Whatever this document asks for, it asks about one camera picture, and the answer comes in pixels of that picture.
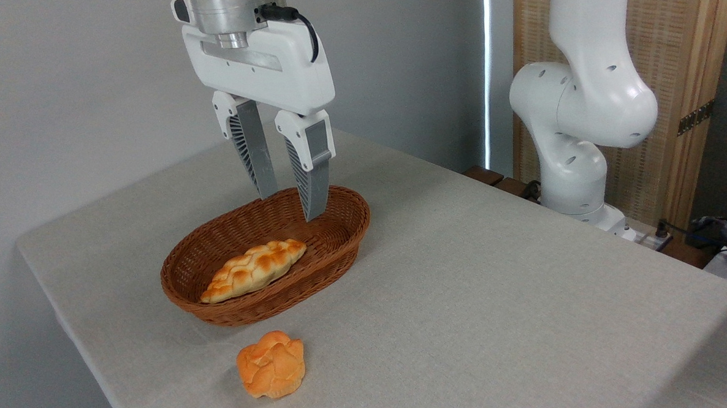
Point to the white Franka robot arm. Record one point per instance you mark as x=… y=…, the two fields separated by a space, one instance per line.
x=586 y=96

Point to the wooden rattan screen panel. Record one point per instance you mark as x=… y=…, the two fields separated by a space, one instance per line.
x=663 y=31

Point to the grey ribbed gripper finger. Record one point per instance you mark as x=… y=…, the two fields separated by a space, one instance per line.
x=313 y=169
x=258 y=153

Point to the metal screen hinge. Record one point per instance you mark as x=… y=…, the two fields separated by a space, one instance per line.
x=696 y=118

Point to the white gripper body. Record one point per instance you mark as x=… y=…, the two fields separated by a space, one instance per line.
x=284 y=72

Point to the round orange bread bun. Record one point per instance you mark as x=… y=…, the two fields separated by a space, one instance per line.
x=272 y=364

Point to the grey tablecloth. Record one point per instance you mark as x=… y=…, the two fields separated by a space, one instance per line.
x=466 y=316

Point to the brown oval wicker basket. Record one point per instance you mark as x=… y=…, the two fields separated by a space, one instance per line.
x=340 y=229

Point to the long braided bread loaf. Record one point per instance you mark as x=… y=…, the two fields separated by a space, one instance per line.
x=253 y=270

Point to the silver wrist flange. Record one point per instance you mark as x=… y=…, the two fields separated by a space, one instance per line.
x=226 y=7

